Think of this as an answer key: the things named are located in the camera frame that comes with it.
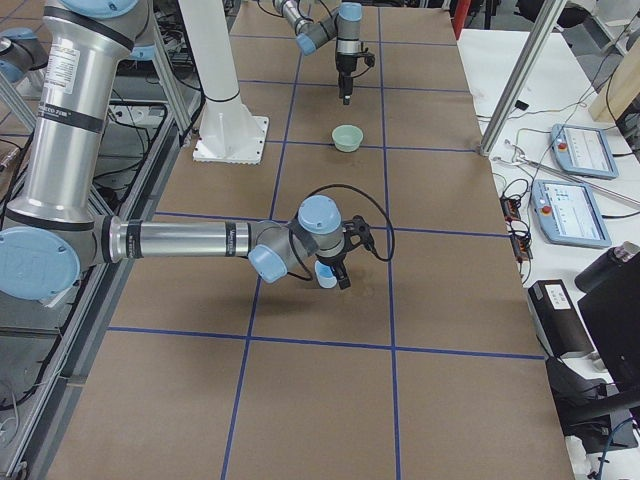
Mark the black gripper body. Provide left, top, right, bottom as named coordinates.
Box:
left=316, top=215, right=376, bottom=267
left=335, top=49, right=375, bottom=98

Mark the light blue plastic cup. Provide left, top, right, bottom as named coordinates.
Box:
left=314, top=261, right=338, bottom=289

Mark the pale green bowl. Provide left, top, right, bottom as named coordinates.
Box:
left=331, top=124, right=364, bottom=153

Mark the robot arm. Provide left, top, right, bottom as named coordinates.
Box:
left=272, top=1, right=375, bottom=105
left=1, top=1, right=377, bottom=300

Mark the orange black usb hub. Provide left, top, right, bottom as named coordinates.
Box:
left=500, top=195, right=533, bottom=263

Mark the lower teach pendant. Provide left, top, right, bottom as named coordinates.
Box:
left=531, top=180, right=612, bottom=249

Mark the teach pendant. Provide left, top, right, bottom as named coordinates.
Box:
left=531, top=180, right=612, bottom=249
left=551, top=124, right=619, bottom=180

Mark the black box device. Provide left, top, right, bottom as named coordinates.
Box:
left=527, top=279, right=594, bottom=359

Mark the upper teach pendant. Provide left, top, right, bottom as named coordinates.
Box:
left=551, top=124, right=619, bottom=180

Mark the black bottle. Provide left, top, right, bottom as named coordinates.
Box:
left=574, top=241, right=639, bottom=293

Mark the black monitor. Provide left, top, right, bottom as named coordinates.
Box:
left=578, top=255, right=640, bottom=388

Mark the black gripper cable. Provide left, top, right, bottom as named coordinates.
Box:
left=357, top=42, right=377, bottom=76
left=287, top=184, right=396, bottom=281

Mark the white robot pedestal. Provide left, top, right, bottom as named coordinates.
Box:
left=179, top=0, right=269, bottom=164

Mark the metal rod with handle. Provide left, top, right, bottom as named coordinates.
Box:
left=504, top=140, right=639, bottom=207

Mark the aluminium frame post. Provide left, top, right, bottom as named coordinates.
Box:
left=478, top=0, right=567, bottom=157

